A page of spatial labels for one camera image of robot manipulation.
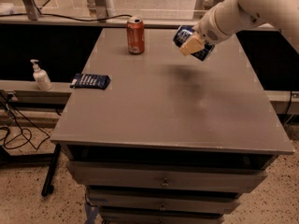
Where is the black cable on ledge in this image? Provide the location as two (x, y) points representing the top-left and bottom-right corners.
(0, 12), (133, 23)

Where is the blue pepsi can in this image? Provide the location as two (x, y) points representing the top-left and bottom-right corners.
(173, 25), (214, 61)

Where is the middle drawer with handle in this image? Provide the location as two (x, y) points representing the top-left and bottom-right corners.
(87, 188), (240, 215)

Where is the top drawer with handle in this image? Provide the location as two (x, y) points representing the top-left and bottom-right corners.
(66, 161), (267, 193)

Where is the red coke can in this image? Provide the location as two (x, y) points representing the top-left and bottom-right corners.
(126, 16), (145, 54)

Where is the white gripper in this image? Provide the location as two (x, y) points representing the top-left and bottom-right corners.
(179, 4), (239, 56)

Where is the black metal leg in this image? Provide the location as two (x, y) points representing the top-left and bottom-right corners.
(41, 145), (61, 197)

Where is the black cable on floor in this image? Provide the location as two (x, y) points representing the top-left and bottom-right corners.
(0, 91), (51, 151)

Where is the white pump bottle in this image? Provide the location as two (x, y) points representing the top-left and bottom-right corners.
(31, 59), (52, 91)

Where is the drawer with handle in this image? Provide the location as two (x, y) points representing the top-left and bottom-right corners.
(66, 161), (267, 193)
(87, 188), (240, 215)

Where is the dark blue snack bag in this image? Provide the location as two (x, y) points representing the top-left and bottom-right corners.
(70, 74), (111, 90)

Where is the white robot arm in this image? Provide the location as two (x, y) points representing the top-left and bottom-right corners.
(179, 0), (299, 55)

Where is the grey drawer cabinet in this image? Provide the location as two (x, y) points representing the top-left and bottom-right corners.
(51, 29), (293, 218)

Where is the bottom drawer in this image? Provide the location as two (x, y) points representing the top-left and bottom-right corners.
(100, 210), (223, 224)

